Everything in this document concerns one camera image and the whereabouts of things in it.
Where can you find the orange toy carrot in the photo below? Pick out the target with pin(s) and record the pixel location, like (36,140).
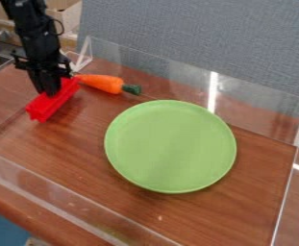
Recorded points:
(108,84)

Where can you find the red plastic block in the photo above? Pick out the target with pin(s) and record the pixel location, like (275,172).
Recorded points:
(44,106)

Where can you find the clear acrylic corner bracket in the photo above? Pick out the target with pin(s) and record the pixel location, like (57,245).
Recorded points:
(80,60)

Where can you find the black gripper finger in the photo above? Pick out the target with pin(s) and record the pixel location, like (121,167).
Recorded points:
(54,82)
(38,79)

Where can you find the cardboard box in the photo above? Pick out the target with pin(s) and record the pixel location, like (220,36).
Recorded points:
(62,10)

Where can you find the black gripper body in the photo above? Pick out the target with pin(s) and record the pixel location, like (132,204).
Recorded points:
(38,55)

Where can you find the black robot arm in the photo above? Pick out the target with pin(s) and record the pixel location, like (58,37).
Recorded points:
(28,14)

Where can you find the clear acrylic enclosure wall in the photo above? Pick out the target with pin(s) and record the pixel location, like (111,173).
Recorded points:
(61,192)

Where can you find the green round plate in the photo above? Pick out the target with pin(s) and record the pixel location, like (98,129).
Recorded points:
(169,146)

